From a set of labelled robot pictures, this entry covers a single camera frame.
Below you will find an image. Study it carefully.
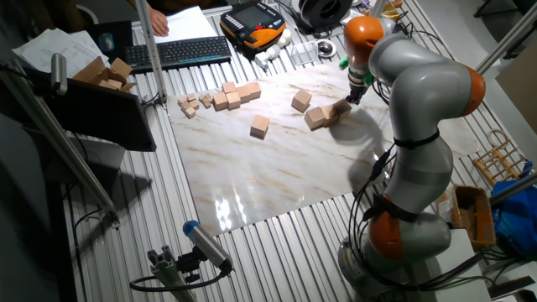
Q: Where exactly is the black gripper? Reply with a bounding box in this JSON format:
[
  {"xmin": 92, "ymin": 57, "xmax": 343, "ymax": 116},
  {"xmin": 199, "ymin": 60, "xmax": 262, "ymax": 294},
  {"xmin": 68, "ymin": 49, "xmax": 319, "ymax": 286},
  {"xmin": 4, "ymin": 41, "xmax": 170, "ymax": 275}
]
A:
[{"xmin": 345, "ymin": 83, "xmax": 367, "ymax": 106}]

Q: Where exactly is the printed paper stack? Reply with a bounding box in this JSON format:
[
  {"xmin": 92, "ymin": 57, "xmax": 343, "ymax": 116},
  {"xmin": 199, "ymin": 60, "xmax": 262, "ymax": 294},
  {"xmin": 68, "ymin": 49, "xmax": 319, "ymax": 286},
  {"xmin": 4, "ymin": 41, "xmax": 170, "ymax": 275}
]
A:
[{"xmin": 11, "ymin": 28, "xmax": 110, "ymax": 79}]

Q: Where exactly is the bare person hand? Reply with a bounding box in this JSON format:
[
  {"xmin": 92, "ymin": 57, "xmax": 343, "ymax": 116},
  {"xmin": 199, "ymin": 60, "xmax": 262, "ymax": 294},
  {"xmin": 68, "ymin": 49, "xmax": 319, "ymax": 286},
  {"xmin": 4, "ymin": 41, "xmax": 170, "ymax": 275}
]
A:
[{"xmin": 147, "ymin": 6, "xmax": 170, "ymax": 38}]

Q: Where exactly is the clear plastic box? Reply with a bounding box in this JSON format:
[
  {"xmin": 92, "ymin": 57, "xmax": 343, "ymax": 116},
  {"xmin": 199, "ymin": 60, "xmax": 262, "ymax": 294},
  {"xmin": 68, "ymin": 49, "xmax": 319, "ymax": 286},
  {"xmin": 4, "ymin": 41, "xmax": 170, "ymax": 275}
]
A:
[{"xmin": 289, "ymin": 40, "xmax": 319, "ymax": 67}]

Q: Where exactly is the white power strip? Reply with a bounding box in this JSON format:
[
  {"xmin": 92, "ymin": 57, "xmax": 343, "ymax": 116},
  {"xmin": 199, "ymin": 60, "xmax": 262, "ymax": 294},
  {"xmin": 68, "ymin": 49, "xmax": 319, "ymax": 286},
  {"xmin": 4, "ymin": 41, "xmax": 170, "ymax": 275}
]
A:
[{"xmin": 338, "ymin": 8, "xmax": 366, "ymax": 26}]

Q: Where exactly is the black filament spool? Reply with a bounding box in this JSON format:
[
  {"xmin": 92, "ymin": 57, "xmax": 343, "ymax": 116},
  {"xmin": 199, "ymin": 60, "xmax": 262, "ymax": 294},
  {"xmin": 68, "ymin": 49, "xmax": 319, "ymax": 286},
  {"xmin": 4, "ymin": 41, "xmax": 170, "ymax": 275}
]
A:
[{"xmin": 297, "ymin": 0, "xmax": 354, "ymax": 30}]

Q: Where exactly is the gold foil packet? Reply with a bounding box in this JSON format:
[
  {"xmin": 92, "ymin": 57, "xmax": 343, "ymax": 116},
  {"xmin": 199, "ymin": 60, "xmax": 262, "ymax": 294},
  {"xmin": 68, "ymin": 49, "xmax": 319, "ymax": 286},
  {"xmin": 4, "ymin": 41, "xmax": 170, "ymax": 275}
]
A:
[{"xmin": 379, "ymin": 2, "xmax": 404, "ymax": 23}]

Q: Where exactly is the white marble pattern sheet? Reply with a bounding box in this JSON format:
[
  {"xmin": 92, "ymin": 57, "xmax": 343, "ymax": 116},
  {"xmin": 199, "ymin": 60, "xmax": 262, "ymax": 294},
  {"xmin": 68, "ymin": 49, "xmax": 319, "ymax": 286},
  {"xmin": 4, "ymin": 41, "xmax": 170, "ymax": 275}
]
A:
[{"xmin": 166, "ymin": 62, "xmax": 482, "ymax": 237}]

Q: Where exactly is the black orange teach pendant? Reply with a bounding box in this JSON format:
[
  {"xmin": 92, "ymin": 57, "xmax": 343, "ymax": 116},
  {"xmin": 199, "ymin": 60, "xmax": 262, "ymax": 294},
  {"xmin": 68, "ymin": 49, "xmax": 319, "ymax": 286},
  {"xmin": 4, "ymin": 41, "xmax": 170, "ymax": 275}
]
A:
[{"xmin": 219, "ymin": 2, "xmax": 287, "ymax": 54}]

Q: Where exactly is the small wooden rack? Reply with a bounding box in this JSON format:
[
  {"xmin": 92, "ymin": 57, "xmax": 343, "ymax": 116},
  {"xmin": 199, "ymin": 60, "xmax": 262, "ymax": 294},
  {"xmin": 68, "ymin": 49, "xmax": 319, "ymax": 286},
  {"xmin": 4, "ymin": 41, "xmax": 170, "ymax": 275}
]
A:
[{"xmin": 472, "ymin": 128, "xmax": 530, "ymax": 188}]

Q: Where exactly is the orange cardboard box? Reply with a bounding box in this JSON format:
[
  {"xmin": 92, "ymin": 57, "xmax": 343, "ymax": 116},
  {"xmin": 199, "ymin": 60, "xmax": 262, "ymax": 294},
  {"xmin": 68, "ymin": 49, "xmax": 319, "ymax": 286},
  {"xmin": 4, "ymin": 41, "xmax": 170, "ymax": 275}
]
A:
[{"xmin": 434, "ymin": 184, "xmax": 498, "ymax": 251}]

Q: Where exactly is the brown cardboard board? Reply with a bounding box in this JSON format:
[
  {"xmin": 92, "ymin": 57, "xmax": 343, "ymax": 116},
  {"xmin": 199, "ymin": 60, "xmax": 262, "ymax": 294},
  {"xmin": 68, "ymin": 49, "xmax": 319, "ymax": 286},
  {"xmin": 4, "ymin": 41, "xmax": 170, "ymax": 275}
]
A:
[{"xmin": 494, "ymin": 39, "xmax": 537, "ymax": 135}]

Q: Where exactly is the black computer keyboard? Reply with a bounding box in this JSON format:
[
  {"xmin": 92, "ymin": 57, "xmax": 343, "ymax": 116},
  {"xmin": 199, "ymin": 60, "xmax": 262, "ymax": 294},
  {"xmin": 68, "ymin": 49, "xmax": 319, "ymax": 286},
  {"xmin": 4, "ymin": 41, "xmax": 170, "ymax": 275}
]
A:
[{"xmin": 123, "ymin": 35, "xmax": 232, "ymax": 75}]

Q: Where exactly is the white paper sheet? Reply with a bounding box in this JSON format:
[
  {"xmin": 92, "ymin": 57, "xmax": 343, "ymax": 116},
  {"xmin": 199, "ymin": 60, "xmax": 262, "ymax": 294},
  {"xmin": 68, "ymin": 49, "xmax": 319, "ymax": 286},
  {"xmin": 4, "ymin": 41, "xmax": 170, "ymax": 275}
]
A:
[{"xmin": 153, "ymin": 5, "xmax": 219, "ymax": 44}]

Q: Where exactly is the blue bag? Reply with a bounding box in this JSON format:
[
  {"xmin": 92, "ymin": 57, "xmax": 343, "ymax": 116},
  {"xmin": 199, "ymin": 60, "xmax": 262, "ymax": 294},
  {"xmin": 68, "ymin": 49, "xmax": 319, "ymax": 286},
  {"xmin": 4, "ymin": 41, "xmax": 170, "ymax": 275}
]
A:
[{"xmin": 490, "ymin": 161, "xmax": 537, "ymax": 259}]

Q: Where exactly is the black mouse pad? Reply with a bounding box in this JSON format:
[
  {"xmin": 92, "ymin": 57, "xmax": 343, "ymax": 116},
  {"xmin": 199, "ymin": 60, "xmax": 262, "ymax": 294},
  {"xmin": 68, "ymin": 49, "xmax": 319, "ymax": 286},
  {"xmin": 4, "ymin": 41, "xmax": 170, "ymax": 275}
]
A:
[{"xmin": 86, "ymin": 20, "xmax": 134, "ymax": 64}]

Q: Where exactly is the black monitor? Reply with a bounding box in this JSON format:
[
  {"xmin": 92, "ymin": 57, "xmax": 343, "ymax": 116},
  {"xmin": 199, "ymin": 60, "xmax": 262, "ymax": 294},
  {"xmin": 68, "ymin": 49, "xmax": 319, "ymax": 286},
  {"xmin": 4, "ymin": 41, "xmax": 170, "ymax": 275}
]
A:
[{"xmin": 24, "ymin": 77, "xmax": 158, "ymax": 153}]

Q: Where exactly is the open cardboard box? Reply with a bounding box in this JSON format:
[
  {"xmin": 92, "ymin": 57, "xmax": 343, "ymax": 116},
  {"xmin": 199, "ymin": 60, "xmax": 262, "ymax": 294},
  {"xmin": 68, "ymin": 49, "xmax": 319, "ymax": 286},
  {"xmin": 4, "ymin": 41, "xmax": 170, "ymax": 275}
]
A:
[{"xmin": 71, "ymin": 56, "xmax": 138, "ymax": 94}]

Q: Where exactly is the dark computer mouse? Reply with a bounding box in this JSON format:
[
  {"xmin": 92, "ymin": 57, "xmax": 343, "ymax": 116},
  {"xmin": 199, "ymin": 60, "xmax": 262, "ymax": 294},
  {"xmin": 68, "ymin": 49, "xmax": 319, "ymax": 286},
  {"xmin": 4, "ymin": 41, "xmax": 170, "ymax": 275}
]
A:
[{"xmin": 98, "ymin": 32, "xmax": 116, "ymax": 52}]

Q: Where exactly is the slanted aluminium pole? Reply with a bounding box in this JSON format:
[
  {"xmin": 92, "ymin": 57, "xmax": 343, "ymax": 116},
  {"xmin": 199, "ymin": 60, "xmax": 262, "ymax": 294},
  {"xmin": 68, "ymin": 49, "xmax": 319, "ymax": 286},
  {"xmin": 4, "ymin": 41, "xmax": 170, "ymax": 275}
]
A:
[{"xmin": 0, "ymin": 58, "xmax": 123, "ymax": 230}]

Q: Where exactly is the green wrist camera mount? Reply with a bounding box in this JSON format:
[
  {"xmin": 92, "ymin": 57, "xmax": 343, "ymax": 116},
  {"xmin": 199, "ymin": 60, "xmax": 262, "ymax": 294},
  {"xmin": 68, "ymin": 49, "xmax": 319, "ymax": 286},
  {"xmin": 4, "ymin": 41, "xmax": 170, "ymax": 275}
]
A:
[{"xmin": 337, "ymin": 56, "xmax": 375, "ymax": 87}]

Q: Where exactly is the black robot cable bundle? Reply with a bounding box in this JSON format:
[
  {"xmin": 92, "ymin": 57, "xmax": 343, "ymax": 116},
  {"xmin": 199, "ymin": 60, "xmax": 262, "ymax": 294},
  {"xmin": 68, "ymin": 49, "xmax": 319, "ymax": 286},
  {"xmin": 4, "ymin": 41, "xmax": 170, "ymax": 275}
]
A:
[{"xmin": 347, "ymin": 20, "xmax": 504, "ymax": 294}]

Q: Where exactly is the aluminium frame post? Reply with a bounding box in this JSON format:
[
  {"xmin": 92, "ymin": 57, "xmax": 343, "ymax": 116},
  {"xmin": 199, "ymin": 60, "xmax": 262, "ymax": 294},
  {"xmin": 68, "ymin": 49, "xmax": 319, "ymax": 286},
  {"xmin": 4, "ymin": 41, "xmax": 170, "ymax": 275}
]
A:
[
  {"xmin": 133, "ymin": 0, "xmax": 168, "ymax": 106},
  {"xmin": 368, "ymin": 0, "xmax": 389, "ymax": 18}
]

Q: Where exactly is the aluminium frame bar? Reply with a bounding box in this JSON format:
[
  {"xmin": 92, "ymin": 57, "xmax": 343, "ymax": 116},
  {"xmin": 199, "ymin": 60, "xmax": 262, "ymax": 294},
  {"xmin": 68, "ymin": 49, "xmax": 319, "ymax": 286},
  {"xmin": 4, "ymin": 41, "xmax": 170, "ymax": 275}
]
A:
[
  {"xmin": 488, "ymin": 171, "xmax": 537, "ymax": 206},
  {"xmin": 469, "ymin": 3, "xmax": 537, "ymax": 83}
]

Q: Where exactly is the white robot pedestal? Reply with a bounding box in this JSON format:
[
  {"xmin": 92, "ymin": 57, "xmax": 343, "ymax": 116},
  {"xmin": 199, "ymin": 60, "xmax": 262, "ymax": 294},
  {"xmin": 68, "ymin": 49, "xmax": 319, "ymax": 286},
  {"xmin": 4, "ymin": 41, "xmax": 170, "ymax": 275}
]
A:
[{"xmin": 409, "ymin": 228, "xmax": 492, "ymax": 302}]

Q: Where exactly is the silver camera blue cap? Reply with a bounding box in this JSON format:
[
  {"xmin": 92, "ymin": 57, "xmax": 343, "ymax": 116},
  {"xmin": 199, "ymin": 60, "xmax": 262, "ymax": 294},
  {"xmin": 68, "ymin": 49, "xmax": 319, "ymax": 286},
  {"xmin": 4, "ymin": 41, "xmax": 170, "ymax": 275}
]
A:
[{"xmin": 182, "ymin": 220, "xmax": 234, "ymax": 273}]

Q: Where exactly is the aluminium profile camera mount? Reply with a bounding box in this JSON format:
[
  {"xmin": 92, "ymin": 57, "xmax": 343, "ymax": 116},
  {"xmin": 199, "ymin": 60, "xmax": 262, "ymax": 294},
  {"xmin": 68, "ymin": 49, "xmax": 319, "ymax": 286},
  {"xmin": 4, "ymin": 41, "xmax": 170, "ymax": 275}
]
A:
[{"xmin": 146, "ymin": 245, "xmax": 198, "ymax": 302}]

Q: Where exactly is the black camera cable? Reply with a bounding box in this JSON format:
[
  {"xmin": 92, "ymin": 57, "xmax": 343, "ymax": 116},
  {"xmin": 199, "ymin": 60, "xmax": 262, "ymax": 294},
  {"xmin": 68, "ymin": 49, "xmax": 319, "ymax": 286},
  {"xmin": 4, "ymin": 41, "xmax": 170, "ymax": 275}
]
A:
[{"xmin": 128, "ymin": 268, "xmax": 230, "ymax": 293}]

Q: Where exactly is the silver depth camera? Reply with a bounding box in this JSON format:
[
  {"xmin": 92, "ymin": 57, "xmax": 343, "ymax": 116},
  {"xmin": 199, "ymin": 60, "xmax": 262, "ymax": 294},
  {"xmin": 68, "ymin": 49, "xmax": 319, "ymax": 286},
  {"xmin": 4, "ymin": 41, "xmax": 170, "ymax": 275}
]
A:
[{"xmin": 50, "ymin": 53, "xmax": 69, "ymax": 96}]

